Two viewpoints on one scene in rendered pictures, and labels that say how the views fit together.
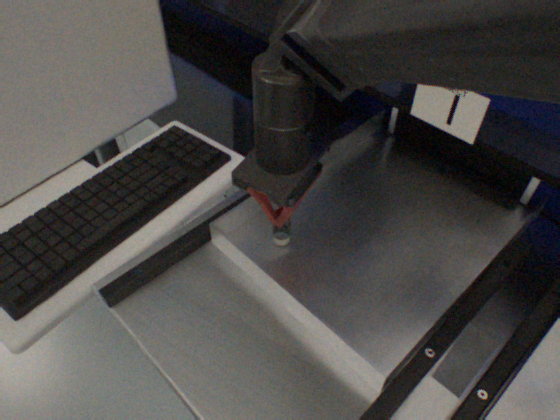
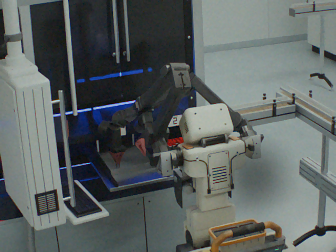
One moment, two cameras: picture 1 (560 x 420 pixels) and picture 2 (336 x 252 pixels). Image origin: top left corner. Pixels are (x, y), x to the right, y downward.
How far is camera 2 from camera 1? 339 cm
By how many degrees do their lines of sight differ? 58
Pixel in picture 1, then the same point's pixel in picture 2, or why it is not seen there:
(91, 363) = not seen: outside the picture
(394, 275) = (137, 160)
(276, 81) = (118, 128)
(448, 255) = (138, 155)
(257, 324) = (135, 174)
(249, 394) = (147, 177)
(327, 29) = (130, 115)
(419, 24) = not seen: hidden behind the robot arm
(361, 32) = not seen: hidden behind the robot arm
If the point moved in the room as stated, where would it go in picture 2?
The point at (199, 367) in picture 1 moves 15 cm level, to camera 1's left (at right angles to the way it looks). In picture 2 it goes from (138, 180) to (126, 192)
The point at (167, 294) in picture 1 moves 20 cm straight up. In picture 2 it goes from (120, 181) to (117, 146)
